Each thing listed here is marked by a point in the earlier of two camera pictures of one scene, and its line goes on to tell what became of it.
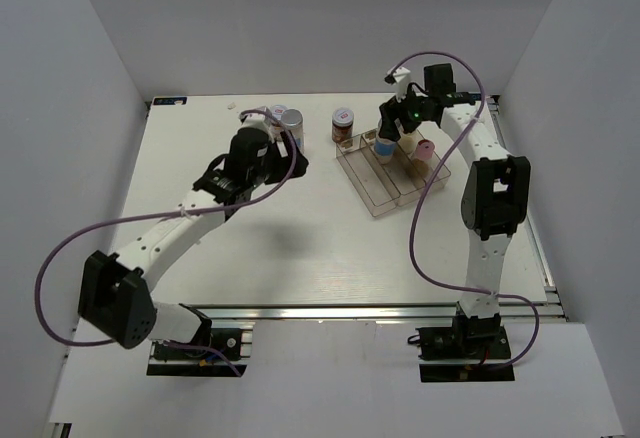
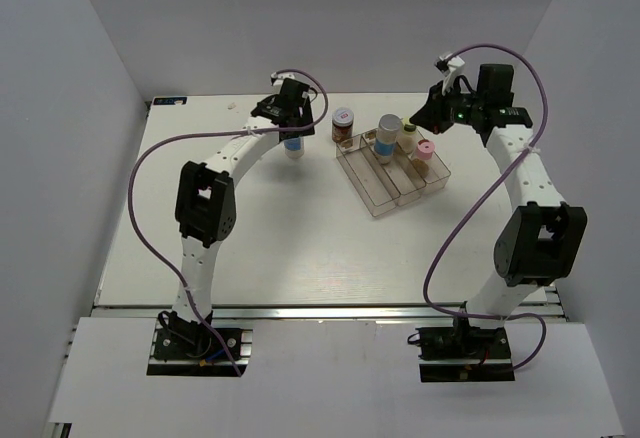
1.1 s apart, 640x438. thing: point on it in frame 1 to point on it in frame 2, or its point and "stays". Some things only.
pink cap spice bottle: [425, 151] stays
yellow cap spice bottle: [407, 142] stays
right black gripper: [394, 110] to [432, 115]
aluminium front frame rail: [423, 315] stays
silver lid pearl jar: [385, 150] stays
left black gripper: [282, 162] to [304, 118]
